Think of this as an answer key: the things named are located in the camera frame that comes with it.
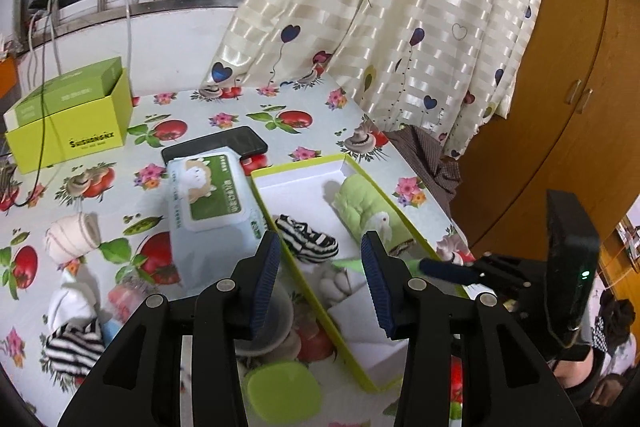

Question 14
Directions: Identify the black phone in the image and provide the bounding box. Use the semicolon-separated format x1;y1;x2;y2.
161;125;269;168

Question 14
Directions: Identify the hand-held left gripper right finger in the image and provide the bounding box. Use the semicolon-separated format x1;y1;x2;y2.
360;230;583;427

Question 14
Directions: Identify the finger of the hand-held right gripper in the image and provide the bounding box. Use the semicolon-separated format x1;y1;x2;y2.
419;252;537;294

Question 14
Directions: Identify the white cloth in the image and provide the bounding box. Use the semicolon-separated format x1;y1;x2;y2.
319;266;367;304

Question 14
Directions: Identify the dark plaid cloth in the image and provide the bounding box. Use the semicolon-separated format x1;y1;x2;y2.
384;123;464;208

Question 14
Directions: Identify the light green sock with bird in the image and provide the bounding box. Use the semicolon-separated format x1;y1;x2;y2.
332;173;417;254

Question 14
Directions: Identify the green lidded bottle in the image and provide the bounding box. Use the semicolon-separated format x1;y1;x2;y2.
245;359;322;426

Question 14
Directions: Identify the wooden wardrobe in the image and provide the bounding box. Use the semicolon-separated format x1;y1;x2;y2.
449;0;640;269

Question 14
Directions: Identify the small striped sock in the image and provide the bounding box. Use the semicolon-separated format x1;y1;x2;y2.
274;214;340;264

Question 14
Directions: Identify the white sock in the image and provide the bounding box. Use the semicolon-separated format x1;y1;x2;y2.
47;278;102;333

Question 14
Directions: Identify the white cable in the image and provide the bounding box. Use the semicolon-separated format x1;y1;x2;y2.
27;4;65;78
119;0;135;75

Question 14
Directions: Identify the shallow green and white box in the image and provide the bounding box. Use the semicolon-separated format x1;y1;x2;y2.
249;153;477;394

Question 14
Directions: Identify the vegetable print tablecloth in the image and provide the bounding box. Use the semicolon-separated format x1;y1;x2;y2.
0;74;478;427

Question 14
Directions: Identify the black cable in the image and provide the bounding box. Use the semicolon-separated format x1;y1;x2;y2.
12;0;58;208

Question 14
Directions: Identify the blue face mask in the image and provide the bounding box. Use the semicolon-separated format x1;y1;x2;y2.
101;306;121;344

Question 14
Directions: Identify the wet wipes pack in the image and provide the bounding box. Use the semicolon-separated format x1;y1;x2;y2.
165;149;269;289

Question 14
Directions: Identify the heart print curtain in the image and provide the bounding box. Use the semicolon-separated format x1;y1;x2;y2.
199;0;552;161

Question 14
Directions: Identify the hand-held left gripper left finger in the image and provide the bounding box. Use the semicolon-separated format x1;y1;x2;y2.
57;231;282;427

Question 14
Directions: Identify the lime green cardboard box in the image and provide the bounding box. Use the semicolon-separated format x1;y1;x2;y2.
3;57;134;175

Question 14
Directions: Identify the person's right forearm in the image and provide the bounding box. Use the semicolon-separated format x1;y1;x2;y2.
554;348;597;389

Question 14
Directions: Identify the large striped sock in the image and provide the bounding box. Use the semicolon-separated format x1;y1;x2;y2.
44;319;107;376

